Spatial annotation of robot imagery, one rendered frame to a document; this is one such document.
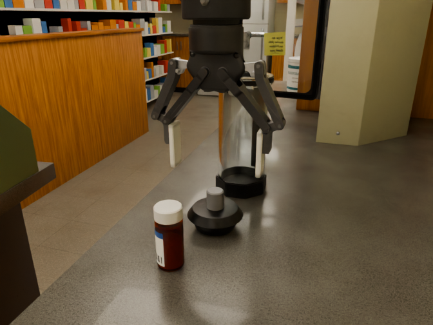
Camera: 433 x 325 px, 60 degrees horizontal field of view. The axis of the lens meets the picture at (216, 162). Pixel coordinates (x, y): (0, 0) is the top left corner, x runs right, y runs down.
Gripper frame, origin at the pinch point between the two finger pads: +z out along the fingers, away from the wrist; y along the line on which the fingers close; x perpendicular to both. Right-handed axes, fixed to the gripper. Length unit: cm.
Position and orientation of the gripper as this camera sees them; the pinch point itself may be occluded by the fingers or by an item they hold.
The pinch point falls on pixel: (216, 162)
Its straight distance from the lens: 57.7
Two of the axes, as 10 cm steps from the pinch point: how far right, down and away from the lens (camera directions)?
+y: -9.6, -1.1, 2.7
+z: 0.0, 9.3, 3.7
